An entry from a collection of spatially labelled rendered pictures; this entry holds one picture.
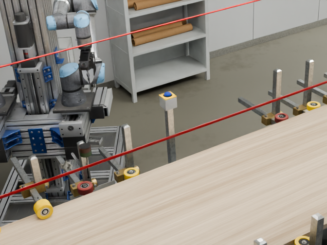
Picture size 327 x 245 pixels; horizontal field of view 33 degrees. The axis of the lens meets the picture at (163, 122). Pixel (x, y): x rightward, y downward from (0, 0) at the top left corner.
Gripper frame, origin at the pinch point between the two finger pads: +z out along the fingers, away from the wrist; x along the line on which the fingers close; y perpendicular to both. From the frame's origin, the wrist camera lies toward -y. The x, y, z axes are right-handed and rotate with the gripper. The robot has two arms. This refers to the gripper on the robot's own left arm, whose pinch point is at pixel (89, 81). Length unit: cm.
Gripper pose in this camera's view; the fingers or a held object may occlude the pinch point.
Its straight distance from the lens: 294.0
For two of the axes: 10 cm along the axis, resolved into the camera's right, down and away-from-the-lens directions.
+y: 0.2, -5.0, 8.6
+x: -10.0, 0.5, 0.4
